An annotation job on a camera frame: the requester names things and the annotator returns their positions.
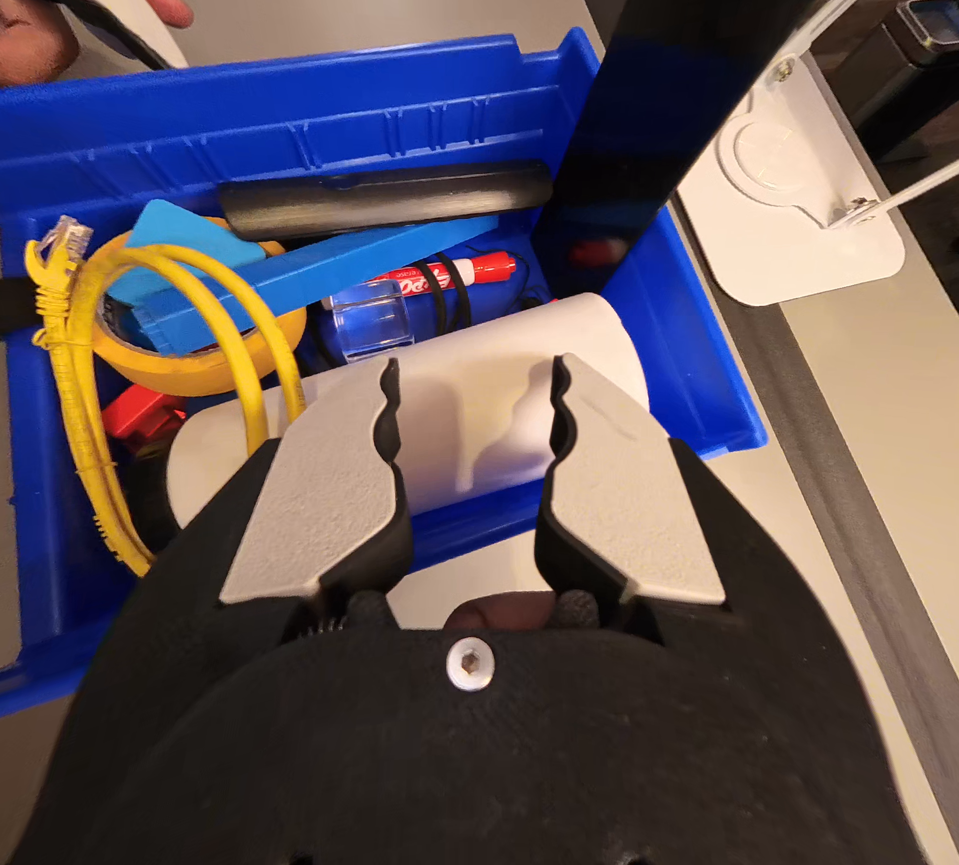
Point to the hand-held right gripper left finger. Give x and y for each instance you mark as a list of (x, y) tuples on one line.
[(315, 505)]

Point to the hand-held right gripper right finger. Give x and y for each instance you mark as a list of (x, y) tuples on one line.
[(629, 505)]

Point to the blue plastic bin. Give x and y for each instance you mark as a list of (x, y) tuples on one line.
[(187, 123)]

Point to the person's left hand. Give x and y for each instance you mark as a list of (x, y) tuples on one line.
[(30, 40)]

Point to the yellow tape roll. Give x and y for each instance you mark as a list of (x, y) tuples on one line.
[(187, 374)]

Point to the clear plastic piece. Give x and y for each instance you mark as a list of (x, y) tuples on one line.
[(371, 325)]

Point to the red plastic clamp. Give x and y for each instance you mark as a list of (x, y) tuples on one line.
[(139, 419)]

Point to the white roll with black caps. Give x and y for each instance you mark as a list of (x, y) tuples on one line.
[(479, 370)]

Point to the red dry erase marker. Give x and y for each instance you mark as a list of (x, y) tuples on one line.
[(491, 267)]

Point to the black board with wooden edge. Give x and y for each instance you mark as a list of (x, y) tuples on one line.
[(712, 55)]

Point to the black box device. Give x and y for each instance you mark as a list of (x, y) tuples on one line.
[(899, 78)]

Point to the blue plastic bracket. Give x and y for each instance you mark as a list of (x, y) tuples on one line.
[(337, 265)]

